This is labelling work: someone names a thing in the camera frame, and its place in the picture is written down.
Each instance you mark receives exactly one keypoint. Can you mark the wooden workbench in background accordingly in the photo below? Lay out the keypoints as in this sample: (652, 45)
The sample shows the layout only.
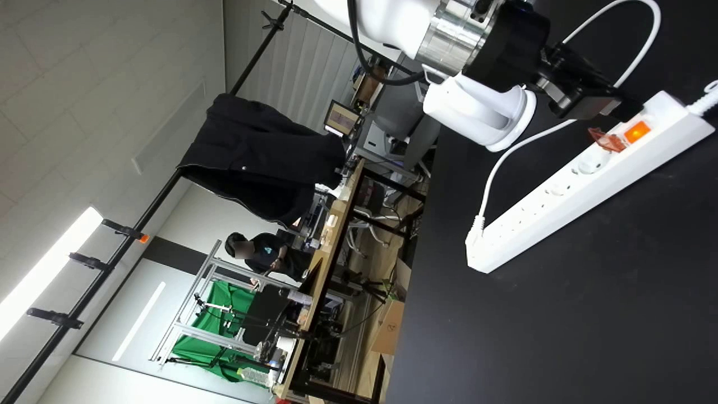
(320, 271)

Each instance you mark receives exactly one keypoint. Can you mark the black hanging cloth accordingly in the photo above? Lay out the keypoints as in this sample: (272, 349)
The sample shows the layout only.
(260, 158)

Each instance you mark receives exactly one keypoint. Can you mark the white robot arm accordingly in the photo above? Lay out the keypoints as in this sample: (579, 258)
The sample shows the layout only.
(436, 35)

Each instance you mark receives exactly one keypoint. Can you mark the cardboard box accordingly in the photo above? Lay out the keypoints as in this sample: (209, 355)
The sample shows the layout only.
(390, 329)

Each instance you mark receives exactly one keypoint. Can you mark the white power strip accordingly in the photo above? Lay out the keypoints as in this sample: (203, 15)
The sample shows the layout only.
(630, 152)

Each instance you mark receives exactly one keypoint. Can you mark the person in black shirt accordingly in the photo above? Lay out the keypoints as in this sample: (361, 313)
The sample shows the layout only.
(269, 254)

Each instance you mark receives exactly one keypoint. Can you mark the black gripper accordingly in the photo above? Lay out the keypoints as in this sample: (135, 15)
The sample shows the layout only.
(518, 51)

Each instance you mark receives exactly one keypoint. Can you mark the green cloth on rack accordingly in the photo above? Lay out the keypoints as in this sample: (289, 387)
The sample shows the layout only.
(223, 315)

